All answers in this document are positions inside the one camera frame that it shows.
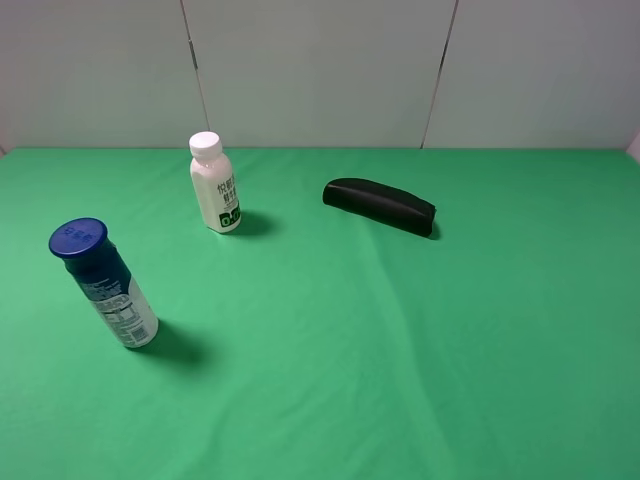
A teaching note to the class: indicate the blue capped yogurt bottle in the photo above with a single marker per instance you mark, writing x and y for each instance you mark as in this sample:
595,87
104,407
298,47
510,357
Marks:
98,269

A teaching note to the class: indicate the black pouch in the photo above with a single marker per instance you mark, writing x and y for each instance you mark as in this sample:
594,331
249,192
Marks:
382,203

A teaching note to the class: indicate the green tablecloth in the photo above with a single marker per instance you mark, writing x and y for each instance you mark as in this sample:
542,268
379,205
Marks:
314,343

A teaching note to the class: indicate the white milk bottle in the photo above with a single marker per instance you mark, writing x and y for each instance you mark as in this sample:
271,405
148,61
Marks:
214,182

